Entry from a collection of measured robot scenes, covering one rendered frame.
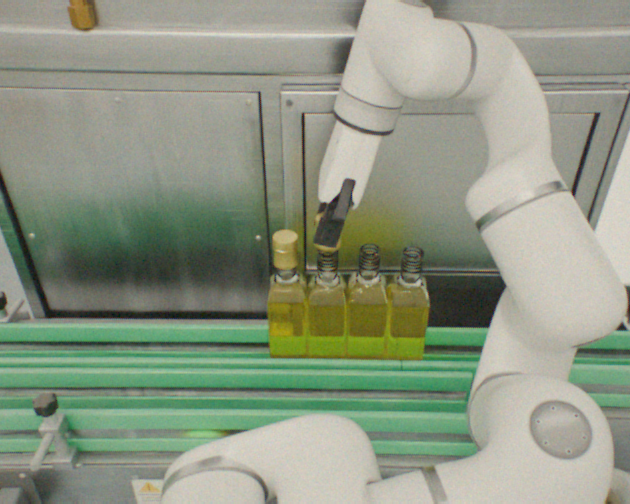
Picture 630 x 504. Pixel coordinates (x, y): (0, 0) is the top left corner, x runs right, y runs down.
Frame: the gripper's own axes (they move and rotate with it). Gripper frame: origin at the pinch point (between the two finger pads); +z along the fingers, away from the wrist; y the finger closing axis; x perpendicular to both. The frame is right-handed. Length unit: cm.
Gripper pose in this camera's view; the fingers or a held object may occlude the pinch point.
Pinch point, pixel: (328, 224)
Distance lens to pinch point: 75.8
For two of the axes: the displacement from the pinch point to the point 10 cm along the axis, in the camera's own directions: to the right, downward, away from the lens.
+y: -0.3, 5.7, -8.2
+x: 9.6, 2.3, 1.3
